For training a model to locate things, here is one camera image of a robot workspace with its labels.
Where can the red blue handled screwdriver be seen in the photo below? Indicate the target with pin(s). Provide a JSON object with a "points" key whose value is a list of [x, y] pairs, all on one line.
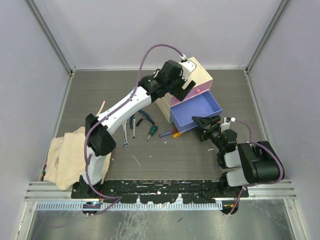
{"points": [[168, 133]]}

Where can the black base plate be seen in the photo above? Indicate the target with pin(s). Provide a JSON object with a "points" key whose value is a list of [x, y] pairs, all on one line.
{"points": [[156, 191]]}

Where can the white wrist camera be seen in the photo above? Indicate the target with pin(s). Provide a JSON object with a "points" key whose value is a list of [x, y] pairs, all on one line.
{"points": [[227, 122], [189, 65]]}

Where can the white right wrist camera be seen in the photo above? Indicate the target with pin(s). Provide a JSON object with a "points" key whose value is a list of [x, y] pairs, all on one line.
{"points": [[227, 122]]}

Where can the cream drawer cabinet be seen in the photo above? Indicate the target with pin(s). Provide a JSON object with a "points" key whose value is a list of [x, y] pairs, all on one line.
{"points": [[164, 102]]}

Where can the large pink drawer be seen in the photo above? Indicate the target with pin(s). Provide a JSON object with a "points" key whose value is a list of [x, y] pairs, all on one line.
{"points": [[203, 82]]}

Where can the green handled screwdriver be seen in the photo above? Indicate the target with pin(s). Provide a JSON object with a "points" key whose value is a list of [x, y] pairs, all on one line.
{"points": [[153, 130]]}

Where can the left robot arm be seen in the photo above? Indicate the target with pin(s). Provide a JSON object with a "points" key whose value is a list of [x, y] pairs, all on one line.
{"points": [[172, 78]]}

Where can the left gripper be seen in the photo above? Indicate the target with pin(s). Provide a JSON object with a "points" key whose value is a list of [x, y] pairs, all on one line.
{"points": [[179, 92]]}

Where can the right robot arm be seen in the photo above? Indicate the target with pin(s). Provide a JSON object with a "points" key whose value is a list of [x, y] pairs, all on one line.
{"points": [[247, 164]]}

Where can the silver ratchet combination wrench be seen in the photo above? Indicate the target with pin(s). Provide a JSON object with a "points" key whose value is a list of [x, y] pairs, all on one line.
{"points": [[133, 128]]}

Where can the orange handled screwdriver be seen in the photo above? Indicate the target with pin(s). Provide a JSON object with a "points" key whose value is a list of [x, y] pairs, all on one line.
{"points": [[176, 135]]}

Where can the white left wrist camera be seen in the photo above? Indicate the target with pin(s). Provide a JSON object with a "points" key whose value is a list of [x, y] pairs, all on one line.
{"points": [[189, 65]]}

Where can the blue handled pliers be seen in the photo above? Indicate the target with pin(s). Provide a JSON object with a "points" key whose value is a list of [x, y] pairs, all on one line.
{"points": [[144, 115]]}

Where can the slotted cable duct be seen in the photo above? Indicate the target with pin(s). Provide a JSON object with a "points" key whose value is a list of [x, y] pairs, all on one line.
{"points": [[81, 205]]}

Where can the beige cloth bag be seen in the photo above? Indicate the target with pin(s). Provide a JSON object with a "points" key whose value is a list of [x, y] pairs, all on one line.
{"points": [[65, 160]]}

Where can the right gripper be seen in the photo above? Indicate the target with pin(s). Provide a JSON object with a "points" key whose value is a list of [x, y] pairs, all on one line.
{"points": [[203, 133]]}

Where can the silver open end wrench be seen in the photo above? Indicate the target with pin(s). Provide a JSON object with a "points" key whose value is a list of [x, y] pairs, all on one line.
{"points": [[126, 144]]}

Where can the small pink drawer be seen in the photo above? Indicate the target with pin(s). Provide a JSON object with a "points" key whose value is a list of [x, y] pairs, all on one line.
{"points": [[174, 101]]}

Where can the wide purple drawer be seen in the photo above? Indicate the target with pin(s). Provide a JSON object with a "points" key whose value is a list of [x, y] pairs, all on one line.
{"points": [[203, 105]]}

